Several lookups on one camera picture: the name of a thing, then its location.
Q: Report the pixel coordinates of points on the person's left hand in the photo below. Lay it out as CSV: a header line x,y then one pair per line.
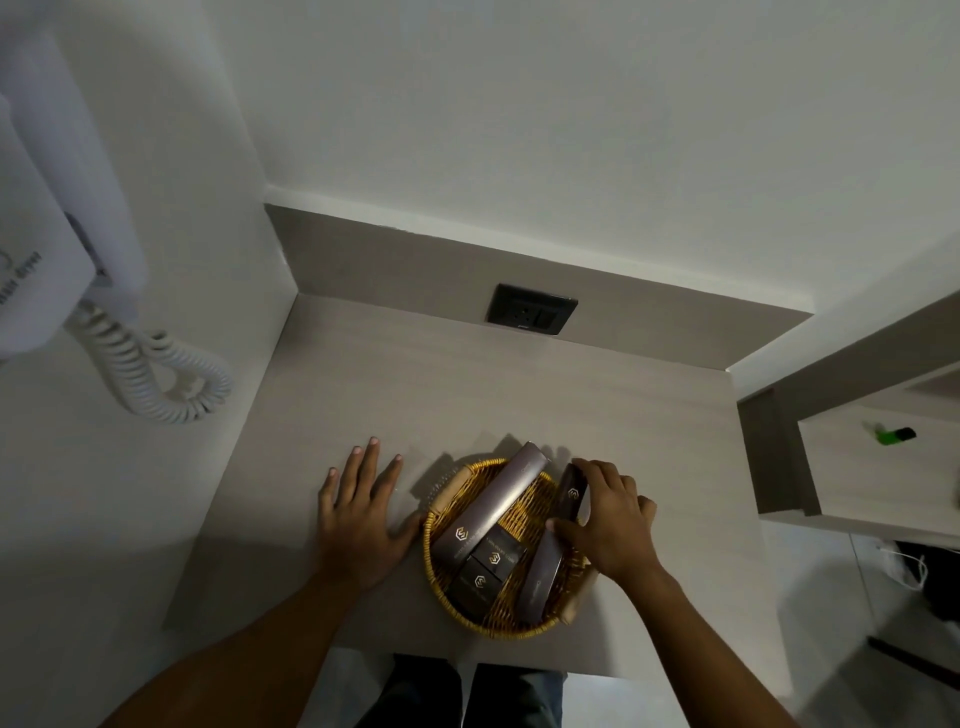
x,y
356,532

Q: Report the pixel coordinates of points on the person's right hand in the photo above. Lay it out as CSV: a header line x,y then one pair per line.
x,y
615,532

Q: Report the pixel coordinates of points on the person's left middle finger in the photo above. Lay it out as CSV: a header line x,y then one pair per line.
x,y
370,469

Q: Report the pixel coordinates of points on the person's right thumb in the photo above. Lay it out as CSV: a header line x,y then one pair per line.
x,y
568,531

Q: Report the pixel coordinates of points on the person's left thumb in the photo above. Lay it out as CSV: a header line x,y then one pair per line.
x,y
409,530

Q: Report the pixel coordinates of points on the person's right little finger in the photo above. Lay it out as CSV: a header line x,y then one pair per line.
x,y
646,514

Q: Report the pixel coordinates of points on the person's left little finger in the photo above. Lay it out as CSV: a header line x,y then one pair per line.
x,y
328,487

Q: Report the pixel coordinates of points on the person's right middle finger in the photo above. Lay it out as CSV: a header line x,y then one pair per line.
x,y
609,484

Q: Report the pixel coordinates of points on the slim dark amenity box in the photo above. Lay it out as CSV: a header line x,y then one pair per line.
x,y
570,495

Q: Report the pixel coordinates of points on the person's left forearm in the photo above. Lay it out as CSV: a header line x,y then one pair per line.
x,y
247,660

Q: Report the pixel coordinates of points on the person's right forearm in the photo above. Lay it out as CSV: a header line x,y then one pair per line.
x,y
694,652

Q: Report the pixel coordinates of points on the long grey amenity box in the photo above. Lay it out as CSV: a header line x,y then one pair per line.
x,y
546,581
495,495

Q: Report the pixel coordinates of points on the light wooden comb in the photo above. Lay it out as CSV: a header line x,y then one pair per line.
x,y
450,491

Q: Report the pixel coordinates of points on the round wicker basket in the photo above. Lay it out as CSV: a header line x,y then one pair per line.
x,y
442,592

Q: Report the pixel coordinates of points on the small dark amenity box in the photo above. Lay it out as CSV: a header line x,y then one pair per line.
x,y
476,586
496,555

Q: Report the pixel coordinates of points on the person's dark trousers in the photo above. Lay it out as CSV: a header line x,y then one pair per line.
x,y
472,694

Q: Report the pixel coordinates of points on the grey wooden shelf unit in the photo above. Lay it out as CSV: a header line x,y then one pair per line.
x,y
825,420

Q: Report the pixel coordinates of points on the green lighter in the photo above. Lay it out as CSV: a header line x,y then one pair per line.
x,y
896,434

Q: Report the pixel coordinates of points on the black bag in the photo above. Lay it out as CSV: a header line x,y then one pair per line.
x,y
937,577

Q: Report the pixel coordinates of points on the black wall socket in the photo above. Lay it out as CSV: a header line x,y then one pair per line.
x,y
531,308

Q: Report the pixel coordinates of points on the white wall hair dryer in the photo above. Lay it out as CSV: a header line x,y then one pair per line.
x,y
45,217

